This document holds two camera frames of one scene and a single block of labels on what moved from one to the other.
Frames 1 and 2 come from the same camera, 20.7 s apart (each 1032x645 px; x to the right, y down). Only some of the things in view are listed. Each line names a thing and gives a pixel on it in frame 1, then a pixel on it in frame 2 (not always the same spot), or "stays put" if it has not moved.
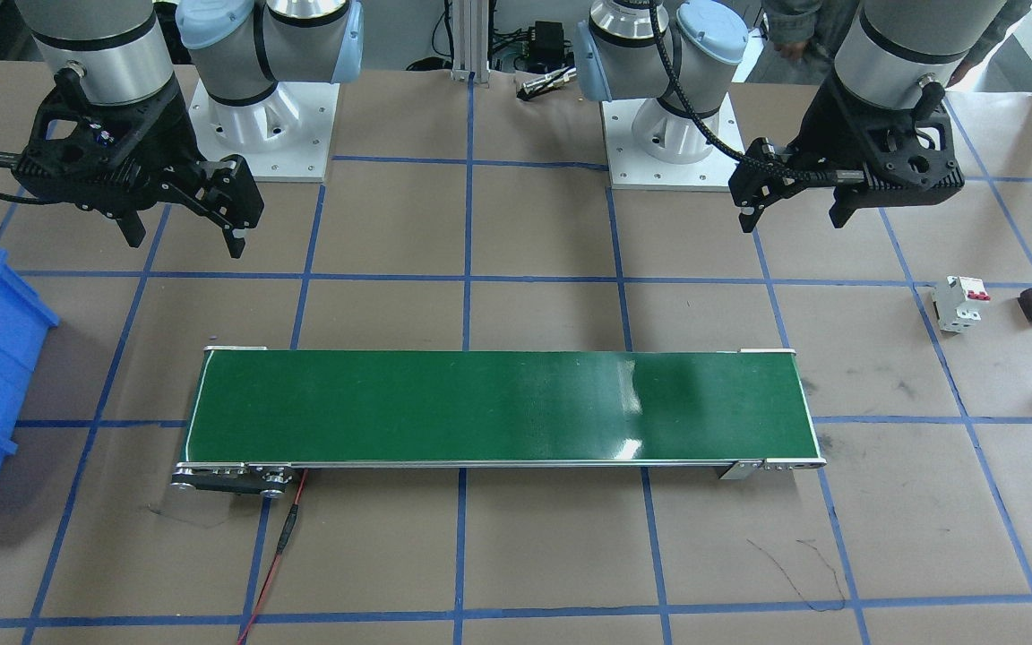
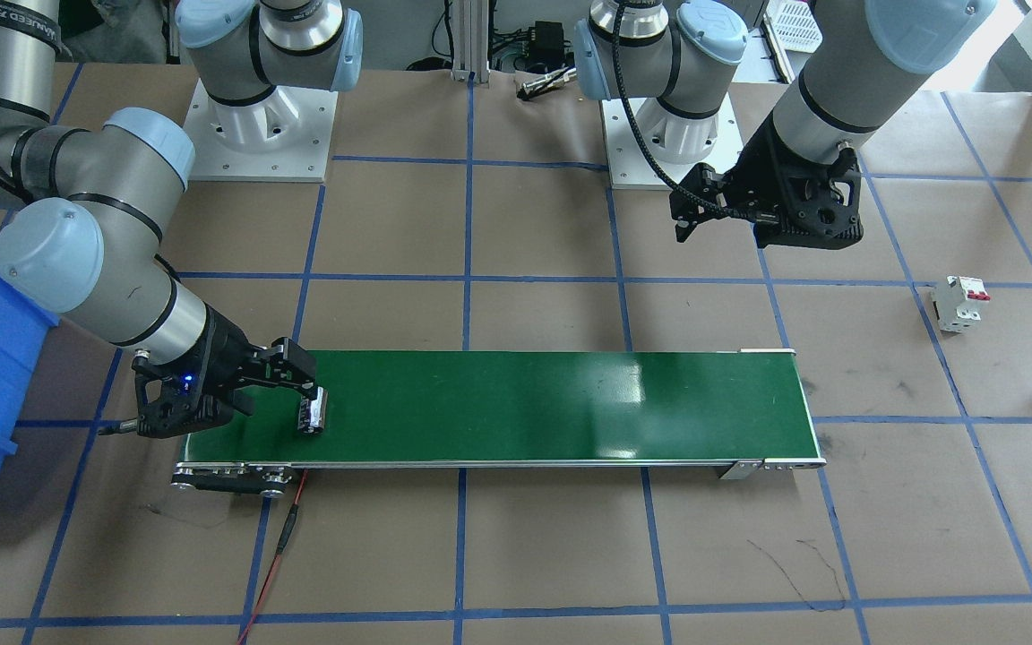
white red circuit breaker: [959, 303] stays put
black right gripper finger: [225, 193] -> [285, 362]
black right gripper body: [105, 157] -> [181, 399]
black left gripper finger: [763, 175] -> [700, 196]
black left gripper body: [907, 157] -> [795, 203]
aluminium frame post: [470, 20] stays put
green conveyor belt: [262, 416] stays put
